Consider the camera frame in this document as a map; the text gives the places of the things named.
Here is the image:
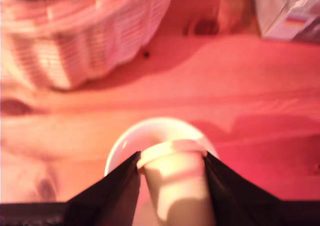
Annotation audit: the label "cream coffee capsule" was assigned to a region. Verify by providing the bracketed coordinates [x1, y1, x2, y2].
[136, 138, 217, 226]

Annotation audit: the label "illustrated cartoon coffee cup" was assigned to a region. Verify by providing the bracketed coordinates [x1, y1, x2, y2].
[104, 117, 220, 177]

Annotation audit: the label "cardboard tray box dark print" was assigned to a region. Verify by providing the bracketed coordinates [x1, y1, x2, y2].
[259, 0, 320, 43]

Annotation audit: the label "wicker basket with handle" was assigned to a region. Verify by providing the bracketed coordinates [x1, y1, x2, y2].
[0, 0, 176, 91]

